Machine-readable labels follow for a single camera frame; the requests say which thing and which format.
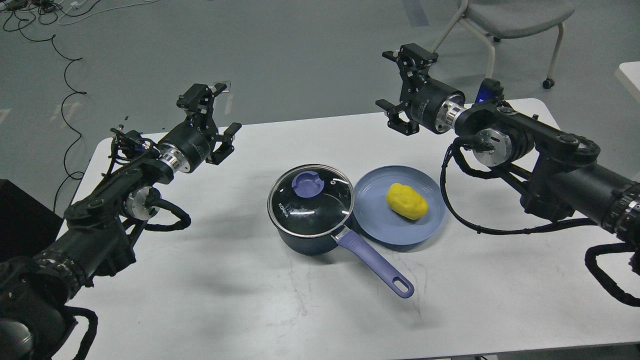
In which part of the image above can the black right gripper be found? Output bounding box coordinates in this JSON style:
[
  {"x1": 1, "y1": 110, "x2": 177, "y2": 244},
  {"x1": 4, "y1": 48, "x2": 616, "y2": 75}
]
[{"x1": 375, "y1": 43, "x2": 466, "y2": 136}]

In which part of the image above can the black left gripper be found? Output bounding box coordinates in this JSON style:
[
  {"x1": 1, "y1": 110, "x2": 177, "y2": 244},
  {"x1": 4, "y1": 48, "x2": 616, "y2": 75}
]
[{"x1": 158, "y1": 83, "x2": 242, "y2": 174}]

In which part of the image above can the yellow potato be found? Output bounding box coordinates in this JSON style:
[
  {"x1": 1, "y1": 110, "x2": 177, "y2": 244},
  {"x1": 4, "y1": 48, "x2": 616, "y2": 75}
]
[{"x1": 385, "y1": 182, "x2": 429, "y2": 221}]

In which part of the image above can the glass lid purple knob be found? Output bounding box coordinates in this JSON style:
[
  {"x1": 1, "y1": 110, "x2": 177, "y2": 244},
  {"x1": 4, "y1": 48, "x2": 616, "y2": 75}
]
[{"x1": 267, "y1": 164, "x2": 355, "y2": 238}]

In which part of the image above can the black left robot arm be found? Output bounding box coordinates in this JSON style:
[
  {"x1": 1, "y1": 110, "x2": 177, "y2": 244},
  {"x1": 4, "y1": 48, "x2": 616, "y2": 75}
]
[{"x1": 1, "y1": 82, "x2": 242, "y2": 360}]

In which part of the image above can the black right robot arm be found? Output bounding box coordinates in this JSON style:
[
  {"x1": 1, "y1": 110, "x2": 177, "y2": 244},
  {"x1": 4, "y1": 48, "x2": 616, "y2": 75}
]
[{"x1": 375, "y1": 43, "x2": 640, "y2": 307}]

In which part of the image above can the grey office chair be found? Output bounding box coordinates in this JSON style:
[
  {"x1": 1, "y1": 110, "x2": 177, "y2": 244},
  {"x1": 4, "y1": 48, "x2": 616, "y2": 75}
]
[{"x1": 430, "y1": 0, "x2": 576, "y2": 90}]

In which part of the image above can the blue plate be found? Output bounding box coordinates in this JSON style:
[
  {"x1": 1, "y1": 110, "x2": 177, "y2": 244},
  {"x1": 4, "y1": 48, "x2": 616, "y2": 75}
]
[{"x1": 353, "y1": 165, "x2": 449, "y2": 247}]

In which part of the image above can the black box left edge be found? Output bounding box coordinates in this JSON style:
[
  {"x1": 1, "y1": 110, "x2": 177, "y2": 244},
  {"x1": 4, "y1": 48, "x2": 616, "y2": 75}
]
[{"x1": 0, "y1": 178, "x2": 63, "y2": 262}]

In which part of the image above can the white table corner right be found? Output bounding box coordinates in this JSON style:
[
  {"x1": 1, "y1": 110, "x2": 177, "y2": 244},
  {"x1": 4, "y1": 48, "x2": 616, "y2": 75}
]
[{"x1": 614, "y1": 61, "x2": 640, "y2": 103}]

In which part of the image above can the black floor cable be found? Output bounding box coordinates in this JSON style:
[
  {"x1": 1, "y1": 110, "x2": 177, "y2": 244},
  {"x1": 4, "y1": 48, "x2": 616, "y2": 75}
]
[{"x1": 1, "y1": 0, "x2": 102, "y2": 214}]

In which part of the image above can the white floor cable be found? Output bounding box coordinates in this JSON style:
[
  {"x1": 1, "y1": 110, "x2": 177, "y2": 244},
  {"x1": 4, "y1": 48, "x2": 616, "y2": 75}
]
[{"x1": 56, "y1": 0, "x2": 166, "y2": 27}]

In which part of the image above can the dark blue saucepan purple handle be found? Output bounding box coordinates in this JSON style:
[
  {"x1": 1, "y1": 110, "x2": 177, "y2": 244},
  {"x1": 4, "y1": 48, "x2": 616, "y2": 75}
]
[{"x1": 267, "y1": 164, "x2": 415, "y2": 299}]

